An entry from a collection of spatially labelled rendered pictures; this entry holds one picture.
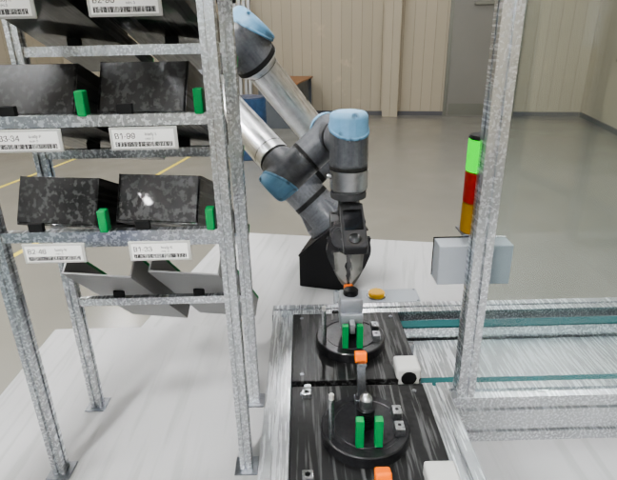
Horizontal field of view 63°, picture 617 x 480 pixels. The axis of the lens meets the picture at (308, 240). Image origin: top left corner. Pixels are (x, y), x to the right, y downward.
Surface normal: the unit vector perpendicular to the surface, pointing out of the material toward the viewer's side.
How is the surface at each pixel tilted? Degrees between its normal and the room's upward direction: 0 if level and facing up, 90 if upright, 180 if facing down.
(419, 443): 0
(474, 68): 90
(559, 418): 90
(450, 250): 90
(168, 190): 65
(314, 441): 0
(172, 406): 0
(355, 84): 90
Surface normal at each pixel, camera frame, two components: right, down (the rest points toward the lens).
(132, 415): -0.02, -0.92
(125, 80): -0.15, -0.05
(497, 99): 0.01, 0.38
